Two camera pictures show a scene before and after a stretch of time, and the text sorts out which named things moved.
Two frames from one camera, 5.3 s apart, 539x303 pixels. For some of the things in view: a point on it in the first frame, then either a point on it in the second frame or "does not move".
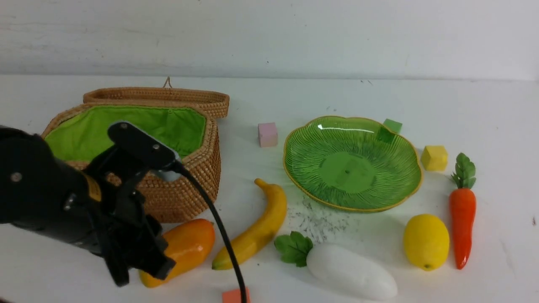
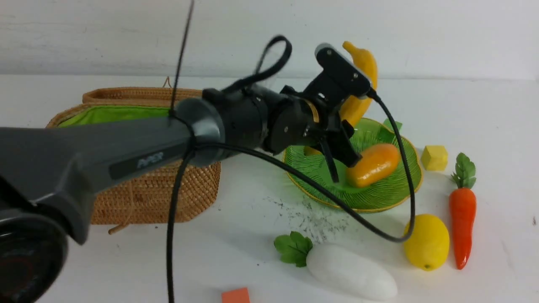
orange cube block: (234, 296) does not move
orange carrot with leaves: (462, 203) does not move
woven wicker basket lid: (216, 102) does not move
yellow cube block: (434, 158) does not move
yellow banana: (243, 248) → (356, 110)
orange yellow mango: (190, 245) → (377, 162)
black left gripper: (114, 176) → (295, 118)
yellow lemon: (426, 240) does not move
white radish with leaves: (345, 268) does not move
